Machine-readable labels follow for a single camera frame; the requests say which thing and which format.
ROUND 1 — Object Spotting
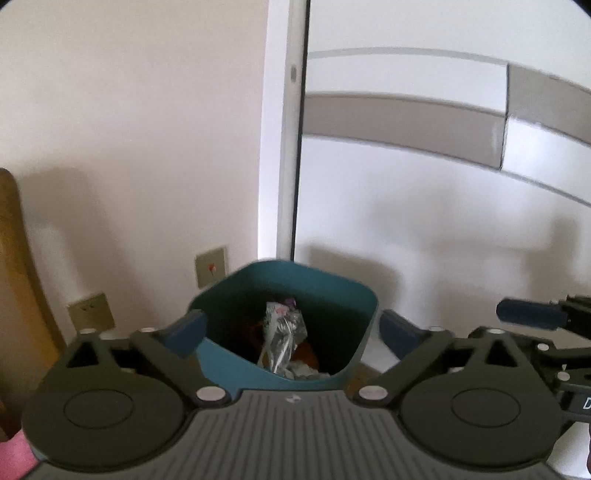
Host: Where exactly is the grey wall switch red dot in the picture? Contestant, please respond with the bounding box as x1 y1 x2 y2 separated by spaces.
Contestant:
194 246 228 289

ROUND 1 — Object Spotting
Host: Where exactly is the red plastic bag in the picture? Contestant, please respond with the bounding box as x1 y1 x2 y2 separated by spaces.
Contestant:
291 341 320 370

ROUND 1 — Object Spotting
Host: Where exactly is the wooden chair frame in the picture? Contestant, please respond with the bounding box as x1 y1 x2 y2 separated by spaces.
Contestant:
1 169 66 437

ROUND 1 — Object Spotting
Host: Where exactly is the pink cloth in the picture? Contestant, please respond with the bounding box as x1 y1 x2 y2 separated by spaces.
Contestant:
0 430 38 480

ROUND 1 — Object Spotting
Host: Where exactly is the dark teal trash bin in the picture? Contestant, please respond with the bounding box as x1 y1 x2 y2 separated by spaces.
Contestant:
190 260 379 396

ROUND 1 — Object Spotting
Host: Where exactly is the grey wall power socket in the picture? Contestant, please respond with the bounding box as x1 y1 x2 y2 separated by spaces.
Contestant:
67 293 115 332

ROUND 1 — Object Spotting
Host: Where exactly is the clear plastic wrapper trash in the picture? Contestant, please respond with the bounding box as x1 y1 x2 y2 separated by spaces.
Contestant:
257 298 308 378

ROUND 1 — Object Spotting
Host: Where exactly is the crumpled paper trash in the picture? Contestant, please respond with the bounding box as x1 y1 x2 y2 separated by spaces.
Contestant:
284 360 331 381

